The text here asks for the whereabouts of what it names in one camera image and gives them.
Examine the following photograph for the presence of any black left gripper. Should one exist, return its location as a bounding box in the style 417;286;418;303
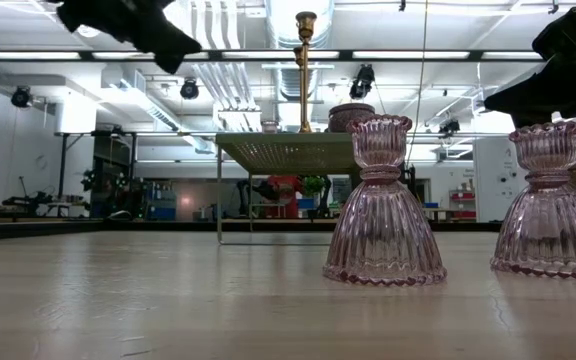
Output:
56;0;203;75

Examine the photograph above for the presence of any tall gold candlestick holder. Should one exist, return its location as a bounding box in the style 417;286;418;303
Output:
294;10;318;135

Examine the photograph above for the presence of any purple round candle holder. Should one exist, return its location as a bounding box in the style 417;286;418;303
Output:
327;102;377;134

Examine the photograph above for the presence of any black ceiling spotlight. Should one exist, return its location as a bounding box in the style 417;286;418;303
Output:
348;63;377;101
10;85;34;109
437;117;462;139
179;77;201;101

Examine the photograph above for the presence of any white cabinet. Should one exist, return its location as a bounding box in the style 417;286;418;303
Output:
472;135;519;224

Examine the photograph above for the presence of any red storage shelf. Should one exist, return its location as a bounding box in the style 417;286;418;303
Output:
448;188;478;221

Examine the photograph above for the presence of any green perforated metal shelf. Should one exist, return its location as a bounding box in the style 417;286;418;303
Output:
214;130;365;247

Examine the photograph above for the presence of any background flowering plant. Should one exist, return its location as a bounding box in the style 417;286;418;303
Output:
80;168;100;194

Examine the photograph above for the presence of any blue storage crate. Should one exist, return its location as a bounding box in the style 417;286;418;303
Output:
143;182;178;222

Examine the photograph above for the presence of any black table stand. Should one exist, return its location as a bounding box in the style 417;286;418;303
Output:
53;129;139;221

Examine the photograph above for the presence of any red fabric item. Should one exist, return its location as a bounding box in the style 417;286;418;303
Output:
266;174;303;220

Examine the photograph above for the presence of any small background potted plant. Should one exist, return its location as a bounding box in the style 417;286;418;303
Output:
301;174;327;211

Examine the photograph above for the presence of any white round ceiling duct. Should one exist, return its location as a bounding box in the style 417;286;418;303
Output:
265;0;337;51

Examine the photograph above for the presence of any black overhead frame beam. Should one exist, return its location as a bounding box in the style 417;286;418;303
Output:
0;48;544;64

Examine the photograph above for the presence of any black aluminium table frame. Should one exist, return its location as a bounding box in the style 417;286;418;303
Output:
0;218;576;243

